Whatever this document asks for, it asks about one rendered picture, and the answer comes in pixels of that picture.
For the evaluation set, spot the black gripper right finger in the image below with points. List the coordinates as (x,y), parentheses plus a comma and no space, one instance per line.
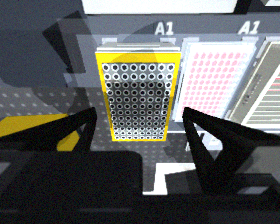
(245,150)

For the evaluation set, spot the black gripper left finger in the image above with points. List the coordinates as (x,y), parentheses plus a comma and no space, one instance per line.
(45,137)

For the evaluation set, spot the yellow waste bin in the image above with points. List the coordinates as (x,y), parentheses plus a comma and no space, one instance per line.
(13,124)

